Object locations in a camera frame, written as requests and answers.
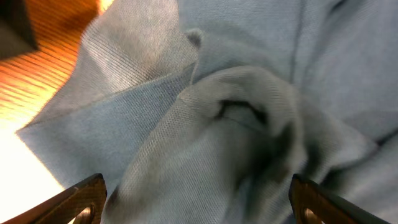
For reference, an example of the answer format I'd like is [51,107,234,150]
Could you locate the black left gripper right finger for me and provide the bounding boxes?
[289,174,389,224]

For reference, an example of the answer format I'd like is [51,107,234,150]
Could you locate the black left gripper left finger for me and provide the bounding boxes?
[4,173,107,224]

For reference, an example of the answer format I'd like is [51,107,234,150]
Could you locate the blue polo shirt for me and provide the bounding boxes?
[18,0,397,223]

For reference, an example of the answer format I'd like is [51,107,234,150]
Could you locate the folded black shirt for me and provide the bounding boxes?
[1,0,39,60]

